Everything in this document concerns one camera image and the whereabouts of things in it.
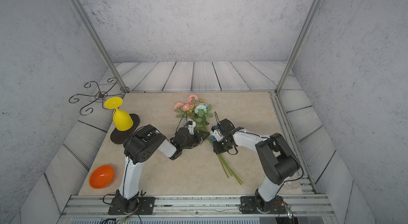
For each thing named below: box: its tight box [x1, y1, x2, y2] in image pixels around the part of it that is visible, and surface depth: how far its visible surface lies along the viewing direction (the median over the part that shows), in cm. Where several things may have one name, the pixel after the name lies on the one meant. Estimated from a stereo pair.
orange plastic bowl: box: [88, 164, 115, 190], surface depth 81 cm
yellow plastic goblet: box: [104, 96, 134, 132], surface depth 77 cm
